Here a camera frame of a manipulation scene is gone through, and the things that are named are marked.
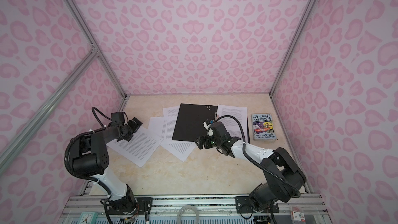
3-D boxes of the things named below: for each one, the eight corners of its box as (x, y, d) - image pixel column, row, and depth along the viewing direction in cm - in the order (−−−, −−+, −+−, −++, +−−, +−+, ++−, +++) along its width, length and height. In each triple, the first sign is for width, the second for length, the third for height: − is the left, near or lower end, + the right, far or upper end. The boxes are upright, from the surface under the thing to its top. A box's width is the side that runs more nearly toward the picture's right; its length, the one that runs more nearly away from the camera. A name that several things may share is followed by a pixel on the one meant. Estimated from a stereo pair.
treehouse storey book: (253, 140, 97) (254, 138, 94) (248, 116, 109) (249, 113, 107) (278, 140, 97) (279, 138, 94) (269, 115, 109) (271, 113, 107)
